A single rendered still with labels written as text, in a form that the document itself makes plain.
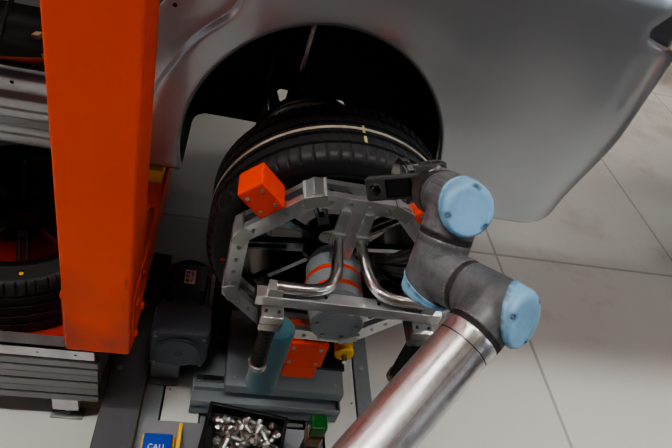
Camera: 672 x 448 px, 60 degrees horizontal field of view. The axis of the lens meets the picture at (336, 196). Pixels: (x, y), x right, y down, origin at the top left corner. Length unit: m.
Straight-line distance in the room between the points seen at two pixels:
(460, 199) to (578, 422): 1.92
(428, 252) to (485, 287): 0.12
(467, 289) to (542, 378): 1.90
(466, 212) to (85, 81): 0.68
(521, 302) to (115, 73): 0.75
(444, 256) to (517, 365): 1.83
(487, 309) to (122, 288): 0.90
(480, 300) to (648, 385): 2.28
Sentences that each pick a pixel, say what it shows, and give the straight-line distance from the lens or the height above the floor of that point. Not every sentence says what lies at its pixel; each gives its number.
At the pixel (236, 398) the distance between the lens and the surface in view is 2.06.
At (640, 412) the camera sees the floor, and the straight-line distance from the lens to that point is 2.98.
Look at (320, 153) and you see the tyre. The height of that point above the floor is 1.16.
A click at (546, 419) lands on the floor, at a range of 2.66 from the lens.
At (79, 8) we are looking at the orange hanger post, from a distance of 1.04.
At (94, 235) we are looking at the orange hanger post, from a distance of 1.35.
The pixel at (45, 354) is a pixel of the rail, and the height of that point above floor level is 0.36.
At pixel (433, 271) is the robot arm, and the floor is 1.31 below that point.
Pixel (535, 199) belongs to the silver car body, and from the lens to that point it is 2.08.
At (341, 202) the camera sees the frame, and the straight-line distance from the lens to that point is 1.31.
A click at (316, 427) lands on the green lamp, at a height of 0.66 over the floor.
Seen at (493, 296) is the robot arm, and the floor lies 1.36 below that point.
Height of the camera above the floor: 1.93
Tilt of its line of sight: 39 degrees down
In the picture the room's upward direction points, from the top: 19 degrees clockwise
